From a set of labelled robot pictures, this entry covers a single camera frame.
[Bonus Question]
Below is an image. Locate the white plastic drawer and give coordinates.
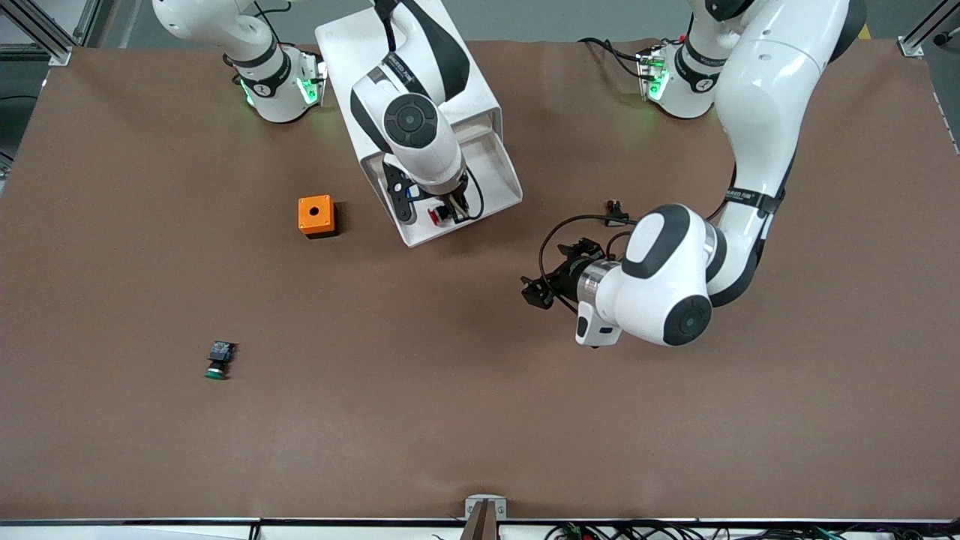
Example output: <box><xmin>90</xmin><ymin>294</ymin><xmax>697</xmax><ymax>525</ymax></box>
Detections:
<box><xmin>364</xmin><ymin>107</ymin><xmax>524</xmax><ymax>248</ymax></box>

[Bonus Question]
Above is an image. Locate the white drawer cabinet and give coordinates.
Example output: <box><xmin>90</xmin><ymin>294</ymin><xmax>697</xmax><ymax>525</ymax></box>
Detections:
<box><xmin>314</xmin><ymin>0</ymin><xmax>503</xmax><ymax>226</ymax></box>

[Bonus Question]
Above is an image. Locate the green push button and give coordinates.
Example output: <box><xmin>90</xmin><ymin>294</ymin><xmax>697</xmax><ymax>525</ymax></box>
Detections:
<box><xmin>204</xmin><ymin>340</ymin><xmax>238</xmax><ymax>381</ymax></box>

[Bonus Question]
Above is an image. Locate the orange box with hole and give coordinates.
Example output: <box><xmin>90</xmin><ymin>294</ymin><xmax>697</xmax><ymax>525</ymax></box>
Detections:
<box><xmin>298</xmin><ymin>195</ymin><xmax>339</xmax><ymax>240</ymax></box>

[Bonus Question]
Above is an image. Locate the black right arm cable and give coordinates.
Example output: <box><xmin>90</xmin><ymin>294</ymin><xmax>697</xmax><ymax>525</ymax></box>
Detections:
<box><xmin>463</xmin><ymin>171</ymin><xmax>486</xmax><ymax>220</ymax></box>

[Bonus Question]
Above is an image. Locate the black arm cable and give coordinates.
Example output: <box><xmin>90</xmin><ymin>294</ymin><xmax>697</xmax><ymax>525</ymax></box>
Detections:
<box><xmin>463</xmin><ymin>171</ymin><xmax>486</xmax><ymax>220</ymax></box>
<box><xmin>538</xmin><ymin>214</ymin><xmax>640</xmax><ymax>316</ymax></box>

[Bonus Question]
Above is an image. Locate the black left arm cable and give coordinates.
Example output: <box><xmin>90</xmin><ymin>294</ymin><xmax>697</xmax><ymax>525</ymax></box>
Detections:
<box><xmin>538</xmin><ymin>214</ymin><xmax>640</xmax><ymax>316</ymax></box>

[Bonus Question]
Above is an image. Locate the black base cable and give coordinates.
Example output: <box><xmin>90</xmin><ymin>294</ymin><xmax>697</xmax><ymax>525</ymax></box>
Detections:
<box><xmin>577</xmin><ymin>36</ymin><xmax>647</xmax><ymax>80</ymax></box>

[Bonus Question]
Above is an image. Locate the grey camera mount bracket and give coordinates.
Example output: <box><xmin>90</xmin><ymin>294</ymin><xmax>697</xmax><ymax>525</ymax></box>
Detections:
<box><xmin>461</xmin><ymin>494</ymin><xmax>508</xmax><ymax>540</ymax></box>

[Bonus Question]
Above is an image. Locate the black cable bundle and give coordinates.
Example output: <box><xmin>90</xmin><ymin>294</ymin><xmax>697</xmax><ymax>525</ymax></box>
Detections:
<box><xmin>544</xmin><ymin>521</ymin><xmax>960</xmax><ymax>540</ymax></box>

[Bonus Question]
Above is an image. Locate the aluminium frame profile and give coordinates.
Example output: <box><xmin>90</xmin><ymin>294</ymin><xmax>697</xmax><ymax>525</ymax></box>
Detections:
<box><xmin>0</xmin><ymin>0</ymin><xmax>102</xmax><ymax>67</ymax></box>
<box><xmin>896</xmin><ymin>0</ymin><xmax>960</xmax><ymax>59</ymax></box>

